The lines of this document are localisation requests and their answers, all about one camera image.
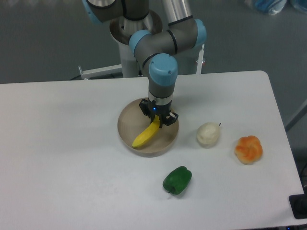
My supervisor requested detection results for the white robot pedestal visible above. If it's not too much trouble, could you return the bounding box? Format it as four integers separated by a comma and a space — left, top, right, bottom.
109, 10, 163, 78

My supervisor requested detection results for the white pear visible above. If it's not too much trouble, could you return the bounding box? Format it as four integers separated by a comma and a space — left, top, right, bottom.
196, 122, 221, 148

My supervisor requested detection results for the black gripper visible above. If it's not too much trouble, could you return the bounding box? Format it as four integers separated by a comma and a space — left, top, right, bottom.
139, 96, 178, 128

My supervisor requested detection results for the black device at edge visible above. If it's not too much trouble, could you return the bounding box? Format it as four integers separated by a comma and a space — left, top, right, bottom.
289, 194, 307, 219

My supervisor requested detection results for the green bell pepper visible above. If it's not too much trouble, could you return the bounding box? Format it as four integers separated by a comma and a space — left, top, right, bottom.
163, 166, 192, 195

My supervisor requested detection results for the blue plastic bag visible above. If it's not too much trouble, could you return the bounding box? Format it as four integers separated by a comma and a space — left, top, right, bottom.
252, 0, 287, 15

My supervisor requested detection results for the orange bread roll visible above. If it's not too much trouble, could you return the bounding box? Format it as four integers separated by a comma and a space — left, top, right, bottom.
235, 136, 263, 165

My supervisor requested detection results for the white left support bracket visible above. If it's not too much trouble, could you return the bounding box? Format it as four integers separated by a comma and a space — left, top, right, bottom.
78, 64, 122, 80

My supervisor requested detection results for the white right support bracket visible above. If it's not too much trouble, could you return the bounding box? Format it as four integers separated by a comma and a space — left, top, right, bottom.
196, 44, 205, 75

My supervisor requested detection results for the yellow banana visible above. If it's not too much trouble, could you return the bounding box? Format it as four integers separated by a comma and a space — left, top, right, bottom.
132, 115, 160, 148

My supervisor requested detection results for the beige round plate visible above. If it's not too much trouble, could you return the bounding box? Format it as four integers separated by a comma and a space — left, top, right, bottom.
117, 98, 179, 157

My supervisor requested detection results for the white support bracket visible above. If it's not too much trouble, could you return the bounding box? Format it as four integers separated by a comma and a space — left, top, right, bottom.
196, 44, 205, 75
78, 64, 122, 80

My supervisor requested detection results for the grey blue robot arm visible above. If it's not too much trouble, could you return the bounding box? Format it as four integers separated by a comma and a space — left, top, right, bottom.
83, 0, 207, 127

